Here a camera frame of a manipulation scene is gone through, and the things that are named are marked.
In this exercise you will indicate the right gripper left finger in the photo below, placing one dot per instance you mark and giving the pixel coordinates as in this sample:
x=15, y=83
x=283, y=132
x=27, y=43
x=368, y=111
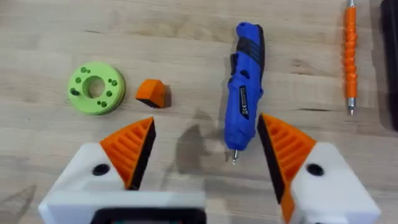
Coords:
x=124, y=155

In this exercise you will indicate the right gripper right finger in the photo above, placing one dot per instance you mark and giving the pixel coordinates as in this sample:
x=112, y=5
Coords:
x=298, y=168

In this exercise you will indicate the blue electric screwdriver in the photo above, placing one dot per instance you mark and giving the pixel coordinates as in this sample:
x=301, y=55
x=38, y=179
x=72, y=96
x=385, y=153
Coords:
x=244, y=90

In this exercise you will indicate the orange ribbed wedge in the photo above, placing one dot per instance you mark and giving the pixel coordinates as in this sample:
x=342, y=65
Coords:
x=151, y=93

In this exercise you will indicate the green disc with holes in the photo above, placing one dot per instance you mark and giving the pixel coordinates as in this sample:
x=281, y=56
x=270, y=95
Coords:
x=96, y=88

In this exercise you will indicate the black box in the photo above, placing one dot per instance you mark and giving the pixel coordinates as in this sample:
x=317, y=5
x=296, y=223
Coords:
x=390, y=62

